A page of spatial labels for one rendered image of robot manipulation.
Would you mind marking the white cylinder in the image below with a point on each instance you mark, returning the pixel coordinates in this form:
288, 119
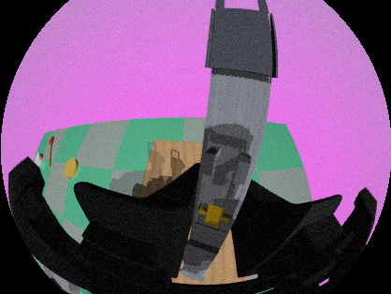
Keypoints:
38, 159

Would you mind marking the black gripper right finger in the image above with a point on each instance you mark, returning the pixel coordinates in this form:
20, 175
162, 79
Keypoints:
267, 222

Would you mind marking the yellow round disc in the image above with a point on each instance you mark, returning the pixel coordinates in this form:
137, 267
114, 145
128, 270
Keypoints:
71, 168

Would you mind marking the wooden board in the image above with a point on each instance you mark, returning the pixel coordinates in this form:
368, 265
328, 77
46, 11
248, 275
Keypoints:
168, 160

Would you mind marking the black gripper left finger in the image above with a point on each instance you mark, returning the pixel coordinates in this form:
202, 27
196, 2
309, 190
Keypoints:
163, 218

